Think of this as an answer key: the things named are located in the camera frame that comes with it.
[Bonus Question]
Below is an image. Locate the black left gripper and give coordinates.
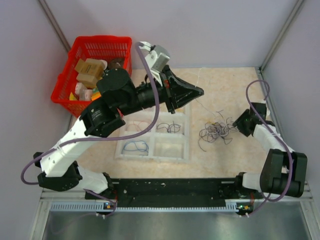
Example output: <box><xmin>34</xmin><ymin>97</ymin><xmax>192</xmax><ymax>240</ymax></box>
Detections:
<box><xmin>118</xmin><ymin>65</ymin><xmax>204</xmax><ymax>117</ymax></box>

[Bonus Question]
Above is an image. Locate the white wire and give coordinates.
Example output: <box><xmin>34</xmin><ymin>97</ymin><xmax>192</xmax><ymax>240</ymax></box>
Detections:
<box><xmin>183</xmin><ymin>66</ymin><xmax>220</xmax><ymax>118</ymax></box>

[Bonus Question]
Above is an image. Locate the pink wire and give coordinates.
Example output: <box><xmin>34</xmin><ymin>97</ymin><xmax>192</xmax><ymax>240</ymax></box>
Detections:
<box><xmin>126</xmin><ymin>119</ymin><xmax>152</xmax><ymax>132</ymax></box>

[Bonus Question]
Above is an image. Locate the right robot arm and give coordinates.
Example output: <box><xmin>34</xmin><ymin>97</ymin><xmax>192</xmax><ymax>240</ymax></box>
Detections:
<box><xmin>233</xmin><ymin>102</ymin><xmax>308</xmax><ymax>198</ymax></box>

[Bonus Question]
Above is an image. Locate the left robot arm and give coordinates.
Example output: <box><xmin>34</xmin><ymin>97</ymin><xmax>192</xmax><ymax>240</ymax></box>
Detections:
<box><xmin>36</xmin><ymin>65</ymin><xmax>204</xmax><ymax>199</ymax></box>

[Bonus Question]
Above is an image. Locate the white compartment organizer tray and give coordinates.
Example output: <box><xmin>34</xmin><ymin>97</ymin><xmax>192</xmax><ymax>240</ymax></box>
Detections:
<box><xmin>114</xmin><ymin>103</ymin><xmax>191</xmax><ymax>163</ymax></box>

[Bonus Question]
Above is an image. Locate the orange carton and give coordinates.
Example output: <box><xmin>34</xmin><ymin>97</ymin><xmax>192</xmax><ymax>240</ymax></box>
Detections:
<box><xmin>91</xmin><ymin>89</ymin><xmax>101</xmax><ymax>101</ymax></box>

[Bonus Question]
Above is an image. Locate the red plastic basket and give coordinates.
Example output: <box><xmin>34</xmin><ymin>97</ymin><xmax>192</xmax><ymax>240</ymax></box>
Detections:
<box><xmin>51</xmin><ymin>35</ymin><xmax>133</xmax><ymax>118</ymax></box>

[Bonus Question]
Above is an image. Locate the brown cardboard box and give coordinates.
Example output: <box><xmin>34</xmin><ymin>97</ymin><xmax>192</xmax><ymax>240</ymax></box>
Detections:
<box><xmin>74</xmin><ymin>58</ymin><xmax>105</xmax><ymax>78</ymax></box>

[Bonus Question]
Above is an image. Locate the tangled wire pile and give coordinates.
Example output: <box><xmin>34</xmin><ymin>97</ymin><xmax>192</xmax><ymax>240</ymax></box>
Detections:
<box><xmin>198</xmin><ymin>110</ymin><xmax>238</xmax><ymax>153</ymax></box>

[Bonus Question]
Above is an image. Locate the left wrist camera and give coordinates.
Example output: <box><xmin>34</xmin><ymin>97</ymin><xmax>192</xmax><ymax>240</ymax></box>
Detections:
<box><xmin>141</xmin><ymin>41</ymin><xmax>171</xmax><ymax>73</ymax></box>

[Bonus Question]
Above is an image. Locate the dark purple wire in tray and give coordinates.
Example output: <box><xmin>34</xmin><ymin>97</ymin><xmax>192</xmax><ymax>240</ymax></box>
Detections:
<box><xmin>156</xmin><ymin>120</ymin><xmax>182</xmax><ymax>134</ymax></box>

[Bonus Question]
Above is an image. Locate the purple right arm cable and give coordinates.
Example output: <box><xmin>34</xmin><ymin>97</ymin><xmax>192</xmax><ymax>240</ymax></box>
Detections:
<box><xmin>246</xmin><ymin>79</ymin><xmax>295</xmax><ymax>218</ymax></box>

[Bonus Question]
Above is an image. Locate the blue wire in tray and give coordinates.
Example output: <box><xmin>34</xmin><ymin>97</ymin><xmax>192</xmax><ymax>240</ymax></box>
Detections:
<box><xmin>121</xmin><ymin>139</ymin><xmax>150</xmax><ymax>156</ymax></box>

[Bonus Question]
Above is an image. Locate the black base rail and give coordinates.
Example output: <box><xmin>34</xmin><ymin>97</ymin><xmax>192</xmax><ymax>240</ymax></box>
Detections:
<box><xmin>101</xmin><ymin>177</ymin><xmax>262</xmax><ymax>208</ymax></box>

